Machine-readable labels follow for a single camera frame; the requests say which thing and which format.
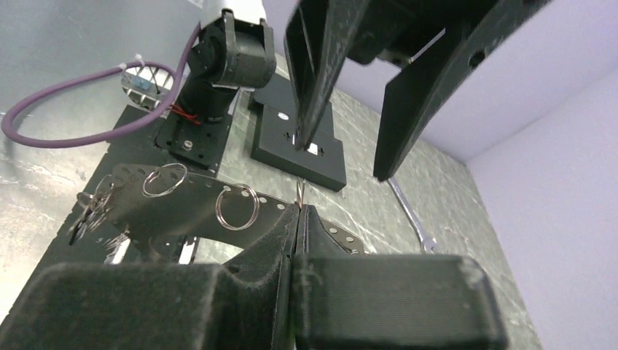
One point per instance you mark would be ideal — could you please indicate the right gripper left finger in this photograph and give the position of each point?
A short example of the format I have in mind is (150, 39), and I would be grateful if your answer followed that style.
(242, 304)

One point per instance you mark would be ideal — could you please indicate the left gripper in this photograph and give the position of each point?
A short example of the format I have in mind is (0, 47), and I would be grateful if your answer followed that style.
(321, 34)

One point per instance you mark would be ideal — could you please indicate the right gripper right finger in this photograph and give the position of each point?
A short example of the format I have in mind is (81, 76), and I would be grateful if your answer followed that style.
(389, 301)

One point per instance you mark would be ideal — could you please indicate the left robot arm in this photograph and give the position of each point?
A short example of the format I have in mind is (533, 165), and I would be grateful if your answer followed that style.
(233, 47)

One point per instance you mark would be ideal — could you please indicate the large silver wrench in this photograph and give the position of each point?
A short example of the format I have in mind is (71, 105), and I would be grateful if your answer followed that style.
(426, 242)

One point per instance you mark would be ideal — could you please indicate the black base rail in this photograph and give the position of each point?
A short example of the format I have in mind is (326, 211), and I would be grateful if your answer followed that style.
(137, 169)

